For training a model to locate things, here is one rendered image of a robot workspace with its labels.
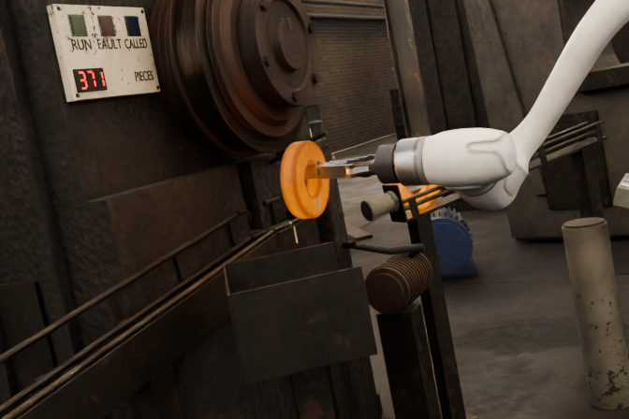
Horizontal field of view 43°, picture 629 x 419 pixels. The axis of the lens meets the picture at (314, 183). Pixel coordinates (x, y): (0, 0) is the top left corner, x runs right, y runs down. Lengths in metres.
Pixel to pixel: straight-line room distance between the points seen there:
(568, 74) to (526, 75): 2.89
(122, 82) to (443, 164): 0.66
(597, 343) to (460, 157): 1.05
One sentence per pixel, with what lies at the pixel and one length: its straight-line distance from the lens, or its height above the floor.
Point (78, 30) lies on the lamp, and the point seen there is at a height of 1.19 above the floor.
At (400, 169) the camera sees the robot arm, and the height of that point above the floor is 0.82.
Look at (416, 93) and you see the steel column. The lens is 10.69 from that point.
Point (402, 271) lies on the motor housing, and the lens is 2.04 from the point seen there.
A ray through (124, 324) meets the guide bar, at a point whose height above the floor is 0.65.
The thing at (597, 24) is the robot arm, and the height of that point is 1.01.
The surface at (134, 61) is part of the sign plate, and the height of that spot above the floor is 1.13.
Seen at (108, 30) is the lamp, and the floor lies 1.19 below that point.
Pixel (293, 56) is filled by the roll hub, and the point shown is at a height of 1.09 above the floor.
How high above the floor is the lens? 0.96
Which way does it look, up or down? 5 degrees down
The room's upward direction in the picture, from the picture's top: 11 degrees counter-clockwise
